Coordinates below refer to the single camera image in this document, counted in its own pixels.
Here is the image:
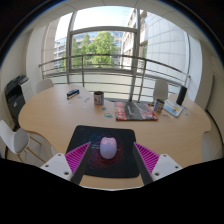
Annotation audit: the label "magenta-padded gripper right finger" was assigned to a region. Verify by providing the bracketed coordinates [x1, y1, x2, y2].
[132, 142, 184, 186]

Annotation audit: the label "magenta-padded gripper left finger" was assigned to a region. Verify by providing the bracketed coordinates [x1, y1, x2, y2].
[40, 141, 93, 186]

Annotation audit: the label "pink and lilac computer mouse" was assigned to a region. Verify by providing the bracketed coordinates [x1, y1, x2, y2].
[99, 136, 118, 160]

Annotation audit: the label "black mouse pad red swirl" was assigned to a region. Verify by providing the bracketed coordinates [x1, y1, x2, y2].
[65, 124, 140, 179]

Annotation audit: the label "white chair wooden legs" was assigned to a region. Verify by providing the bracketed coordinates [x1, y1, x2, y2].
[0, 119, 51, 164]

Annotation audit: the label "red magazine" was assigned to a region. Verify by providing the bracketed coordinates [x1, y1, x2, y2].
[114, 100, 159, 122]

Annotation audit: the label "black speaker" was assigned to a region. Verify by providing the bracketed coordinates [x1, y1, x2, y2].
[175, 85, 189, 107]

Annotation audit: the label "white mug red blue print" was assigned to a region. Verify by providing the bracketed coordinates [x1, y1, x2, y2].
[93, 90, 105, 107]

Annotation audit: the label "black and white printer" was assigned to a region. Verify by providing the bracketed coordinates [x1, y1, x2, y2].
[4, 73, 34, 128]

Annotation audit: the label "metal balcony railing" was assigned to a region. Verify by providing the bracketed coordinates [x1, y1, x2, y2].
[38, 53, 192, 103]

